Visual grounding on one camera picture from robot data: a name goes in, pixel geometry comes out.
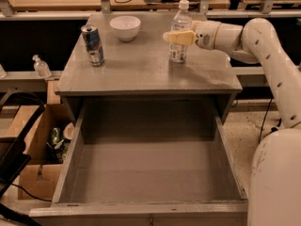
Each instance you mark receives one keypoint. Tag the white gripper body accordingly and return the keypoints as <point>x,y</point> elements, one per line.
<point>207,34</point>

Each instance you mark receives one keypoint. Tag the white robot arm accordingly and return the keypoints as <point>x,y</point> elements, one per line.
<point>275,180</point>

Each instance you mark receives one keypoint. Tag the open grey top drawer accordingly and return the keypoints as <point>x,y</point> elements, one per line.
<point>147,163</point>

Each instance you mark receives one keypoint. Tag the clear pump sanitizer bottle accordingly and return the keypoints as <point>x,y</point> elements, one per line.
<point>41,67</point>

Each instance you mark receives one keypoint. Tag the white ceramic bowl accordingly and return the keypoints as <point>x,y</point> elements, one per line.
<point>125,28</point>

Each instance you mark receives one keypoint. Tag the grey wooden cabinet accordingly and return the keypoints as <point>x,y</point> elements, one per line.
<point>141,66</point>

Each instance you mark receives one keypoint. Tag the blue silver drink can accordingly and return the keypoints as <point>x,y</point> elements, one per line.
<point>93,44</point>

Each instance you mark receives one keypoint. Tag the green can in box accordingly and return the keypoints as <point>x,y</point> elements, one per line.
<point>55,136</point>

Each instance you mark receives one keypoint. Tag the brown cardboard box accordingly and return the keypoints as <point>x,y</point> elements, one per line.
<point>40,176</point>

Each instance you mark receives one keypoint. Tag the black chair frame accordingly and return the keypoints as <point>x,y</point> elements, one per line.
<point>12,157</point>

